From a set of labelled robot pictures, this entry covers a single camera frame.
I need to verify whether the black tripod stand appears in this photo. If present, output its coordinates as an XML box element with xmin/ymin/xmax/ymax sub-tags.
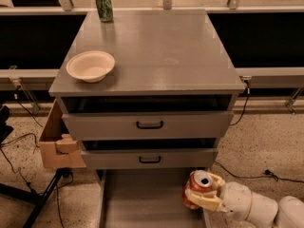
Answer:
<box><xmin>0</xmin><ymin>168</ymin><xmax>73</xmax><ymax>228</ymax></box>

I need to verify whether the cardboard box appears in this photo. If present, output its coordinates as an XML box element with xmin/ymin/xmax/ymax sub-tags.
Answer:
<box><xmin>39</xmin><ymin>102</ymin><xmax>86</xmax><ymax>169</ymax></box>

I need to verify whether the white paper bowl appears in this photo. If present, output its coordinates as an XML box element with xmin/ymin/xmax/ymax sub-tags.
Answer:
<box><xmin>66</xmin><ymin>50</ymin><xmax>115</xmax><ymax>83</ymax></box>

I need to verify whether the black floor cable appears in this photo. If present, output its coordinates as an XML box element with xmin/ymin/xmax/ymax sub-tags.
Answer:
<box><xmin>0</xmin><ymin>132</ymin><xmax>40</xmax><ymax>188</ymax></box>
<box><xmin>214</xmin><ymin>161</ymin><xmax>304</xmax><ymax>184</ymax></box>

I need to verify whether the green soda can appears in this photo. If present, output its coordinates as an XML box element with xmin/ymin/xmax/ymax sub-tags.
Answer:
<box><xmin>95</xmin><ymin>0</ymin><xmax>113</xmax><ymax>23</ymax></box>

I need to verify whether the grey middle drawer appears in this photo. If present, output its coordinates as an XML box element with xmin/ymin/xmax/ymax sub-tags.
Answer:
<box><xmin>82</xmin><ymin>148</ymin><xmax>218</xmax><ymax>169</ymax></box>

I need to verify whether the black cabinet power cable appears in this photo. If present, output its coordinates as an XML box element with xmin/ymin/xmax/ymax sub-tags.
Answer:
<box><xmin>229</xmin><ymin>79</ymin><xmax>251</xmax><ymax>126</ymax></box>

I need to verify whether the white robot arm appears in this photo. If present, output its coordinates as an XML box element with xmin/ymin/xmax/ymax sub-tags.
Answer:
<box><xmin>182</xmin><ymin>170</ymin><xmax>304</xmax><ymax>228</ymax></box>

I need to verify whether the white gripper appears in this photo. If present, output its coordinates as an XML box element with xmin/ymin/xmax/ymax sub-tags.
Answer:
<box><xmin>184</xmin><ymin>172</ymin><xmax>252</xmax><ymax>220</ymax></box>

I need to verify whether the black floor cable left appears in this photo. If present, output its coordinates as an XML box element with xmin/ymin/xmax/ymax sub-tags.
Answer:
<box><xmin>0</xmin><ymin>132</ymin><xmax>40</xmax><ymax>188</ymax></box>

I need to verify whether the red coke can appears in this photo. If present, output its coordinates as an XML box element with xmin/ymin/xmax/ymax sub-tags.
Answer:
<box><xmin>182</xmin><ymin>170</ymin><xmax>213</xmax><ymax>210</ymax></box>

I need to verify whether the grey top drawer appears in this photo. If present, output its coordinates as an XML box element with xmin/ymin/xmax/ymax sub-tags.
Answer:
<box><xmin>63</xmin><ymin>111</ymin><xmax>233</xmax><ymax>142</ymax></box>

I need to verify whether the grey drawer cabinet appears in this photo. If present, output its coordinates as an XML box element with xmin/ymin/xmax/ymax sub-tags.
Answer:
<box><xmin>47</xmin><ymin>9</ymin><xmax>246</xmax><ymax>228</ymax></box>

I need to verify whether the black floor cable right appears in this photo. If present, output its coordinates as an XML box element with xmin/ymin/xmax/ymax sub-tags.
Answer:
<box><xmin>214</xmin><ymin>161</ymin><xmax>304</xmax><ymax>184</ymax></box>

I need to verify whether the grey open bottom drawer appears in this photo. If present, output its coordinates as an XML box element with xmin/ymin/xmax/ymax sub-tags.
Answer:
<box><xmin>98</xmin><ymin>168</ymin><xmax>211</xmax><ymax>228</ymax></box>

